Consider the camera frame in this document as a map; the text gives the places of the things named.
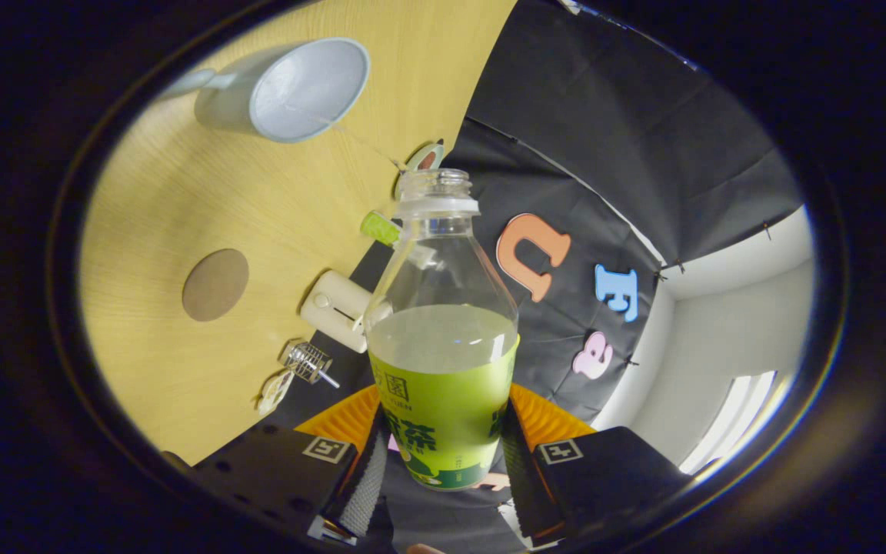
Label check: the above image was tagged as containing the capped green label bottle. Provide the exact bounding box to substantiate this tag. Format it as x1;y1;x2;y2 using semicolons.
359;210;405;249

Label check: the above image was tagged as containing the black backdrop cloth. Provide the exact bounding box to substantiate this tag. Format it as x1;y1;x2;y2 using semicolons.
266;0;805;554

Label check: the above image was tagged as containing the large ceiling light panel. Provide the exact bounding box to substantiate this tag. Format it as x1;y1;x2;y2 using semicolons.
680;371;790;475

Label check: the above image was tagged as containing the white divided tray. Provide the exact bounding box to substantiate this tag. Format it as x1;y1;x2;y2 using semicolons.
257;370;295;417

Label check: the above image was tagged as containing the metal wire holder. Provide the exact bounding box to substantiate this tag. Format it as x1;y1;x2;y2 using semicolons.
280;341;334;385

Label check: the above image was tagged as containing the pale green plate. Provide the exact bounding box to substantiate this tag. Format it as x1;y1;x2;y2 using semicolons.
394;139;445;199

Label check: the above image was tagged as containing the wooden table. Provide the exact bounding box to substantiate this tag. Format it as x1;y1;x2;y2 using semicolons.
78;0;518;466

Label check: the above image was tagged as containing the round brown coaster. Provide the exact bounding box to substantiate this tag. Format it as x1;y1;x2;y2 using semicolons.
182;248;250;322

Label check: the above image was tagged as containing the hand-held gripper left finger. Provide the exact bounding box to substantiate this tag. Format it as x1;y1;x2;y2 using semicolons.
193;385;391;549

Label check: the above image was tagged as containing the white toaster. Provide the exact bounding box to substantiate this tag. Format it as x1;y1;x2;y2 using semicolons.
300;269;375;354

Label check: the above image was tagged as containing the white cup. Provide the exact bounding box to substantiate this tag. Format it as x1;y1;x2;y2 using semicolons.
157;37;371;145

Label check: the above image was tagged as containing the green label juice bottle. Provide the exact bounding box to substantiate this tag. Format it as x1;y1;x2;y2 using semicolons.
364;168;521;491

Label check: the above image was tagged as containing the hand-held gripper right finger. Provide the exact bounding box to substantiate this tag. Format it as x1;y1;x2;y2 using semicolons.
499;383;694;549

